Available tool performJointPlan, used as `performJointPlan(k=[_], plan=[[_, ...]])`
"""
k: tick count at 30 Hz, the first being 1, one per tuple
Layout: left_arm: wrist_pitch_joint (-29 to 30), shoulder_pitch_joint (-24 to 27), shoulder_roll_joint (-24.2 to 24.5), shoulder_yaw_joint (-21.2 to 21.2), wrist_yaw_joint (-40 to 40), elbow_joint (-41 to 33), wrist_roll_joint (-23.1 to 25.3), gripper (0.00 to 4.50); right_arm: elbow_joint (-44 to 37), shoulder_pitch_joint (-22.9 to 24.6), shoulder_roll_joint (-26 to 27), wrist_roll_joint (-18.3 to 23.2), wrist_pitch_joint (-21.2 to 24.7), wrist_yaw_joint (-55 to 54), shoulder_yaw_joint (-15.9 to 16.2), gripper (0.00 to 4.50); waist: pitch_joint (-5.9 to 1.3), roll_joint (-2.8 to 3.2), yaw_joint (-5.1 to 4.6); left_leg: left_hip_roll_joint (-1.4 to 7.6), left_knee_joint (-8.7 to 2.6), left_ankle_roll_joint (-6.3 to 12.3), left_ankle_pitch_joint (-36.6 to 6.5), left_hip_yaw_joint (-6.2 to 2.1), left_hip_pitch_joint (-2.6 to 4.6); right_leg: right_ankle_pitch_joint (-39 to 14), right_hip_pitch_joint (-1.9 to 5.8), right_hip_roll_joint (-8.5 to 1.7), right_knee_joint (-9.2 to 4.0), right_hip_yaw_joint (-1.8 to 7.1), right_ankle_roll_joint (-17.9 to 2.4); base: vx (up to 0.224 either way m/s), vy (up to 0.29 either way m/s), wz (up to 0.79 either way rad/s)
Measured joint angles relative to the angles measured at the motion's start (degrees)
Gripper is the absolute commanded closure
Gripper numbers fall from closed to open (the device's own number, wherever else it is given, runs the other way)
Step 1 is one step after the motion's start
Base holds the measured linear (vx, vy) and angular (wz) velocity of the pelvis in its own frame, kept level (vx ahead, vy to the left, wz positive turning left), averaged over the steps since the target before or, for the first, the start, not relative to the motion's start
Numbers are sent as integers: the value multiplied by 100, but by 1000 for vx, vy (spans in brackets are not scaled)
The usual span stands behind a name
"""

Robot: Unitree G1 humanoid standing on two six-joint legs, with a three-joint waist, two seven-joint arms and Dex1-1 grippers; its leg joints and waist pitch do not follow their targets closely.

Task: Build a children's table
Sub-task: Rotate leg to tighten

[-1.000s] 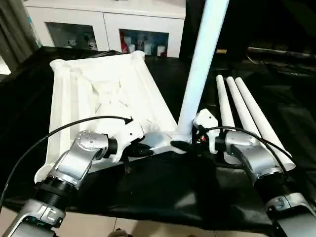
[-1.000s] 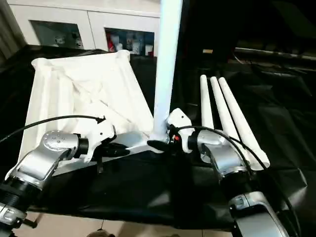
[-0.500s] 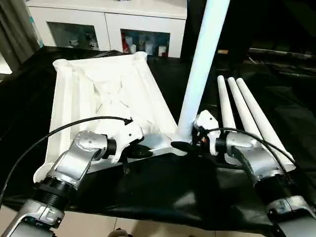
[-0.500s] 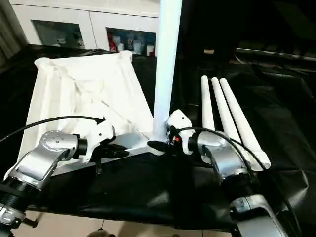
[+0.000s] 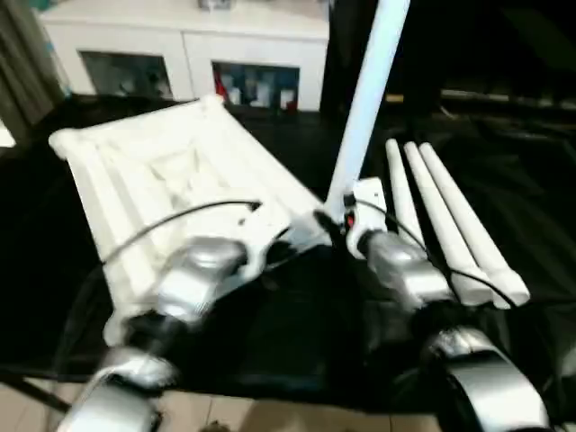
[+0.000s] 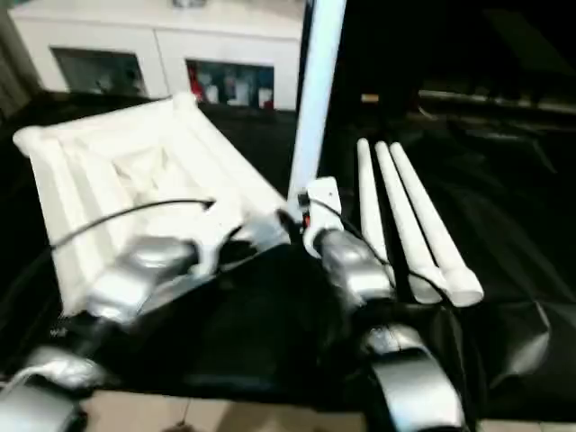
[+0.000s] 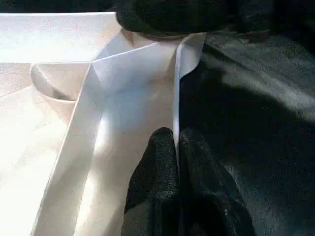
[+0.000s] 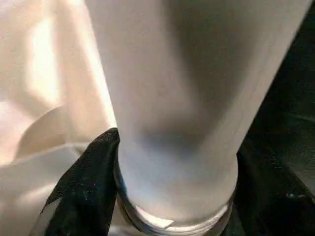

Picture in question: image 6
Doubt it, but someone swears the grey curtain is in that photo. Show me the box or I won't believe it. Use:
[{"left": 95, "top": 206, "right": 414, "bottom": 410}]
[{"left": 0, "top": 0, "right": 42, "bottom": 119}]

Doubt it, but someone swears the red white bottle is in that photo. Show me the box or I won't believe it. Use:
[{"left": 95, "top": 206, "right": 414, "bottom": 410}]
[{"left": 188, "top": 67, "right": 203, "bottom": 104}]

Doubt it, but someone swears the white plastic table leg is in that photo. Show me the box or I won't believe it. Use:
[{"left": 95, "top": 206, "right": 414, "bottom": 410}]
[
  {"left": 286, "top": 0, "right": 348, "bottom": 213},
  {"left": 355, "top": 138, "right": 392, "bottom": 267},
  {"left": 388, "top": 142, "right": 486, "bottom": 309},
  {"left": 373, "top": 140, "right": 446, "bottom": 304}
]

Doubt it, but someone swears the white plastic table top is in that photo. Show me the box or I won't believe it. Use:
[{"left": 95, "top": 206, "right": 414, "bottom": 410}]
[{"left": 12, "top": 91, "right": 294, "bottom": 317}]

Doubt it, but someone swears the black left wrist camera cable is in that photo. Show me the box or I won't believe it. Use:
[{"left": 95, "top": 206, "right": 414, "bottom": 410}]
[{"left": 48, "top": 198, "right": 218, "bottom": 249}]

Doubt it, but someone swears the white glass door cabinet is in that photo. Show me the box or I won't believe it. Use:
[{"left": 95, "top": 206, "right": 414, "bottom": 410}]
[{"left": 8, "top": 0, "right": 304, "bottom": 112}]

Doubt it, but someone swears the black work mat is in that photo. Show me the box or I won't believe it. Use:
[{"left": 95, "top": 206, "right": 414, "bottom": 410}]
[{"left": 0, "top": 89, "right": 576, "bottom": 422}]

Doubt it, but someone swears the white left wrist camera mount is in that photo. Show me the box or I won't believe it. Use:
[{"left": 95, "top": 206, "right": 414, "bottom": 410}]
[{"left": 192, "top": 219, "right": 254, "bottom": 276}]

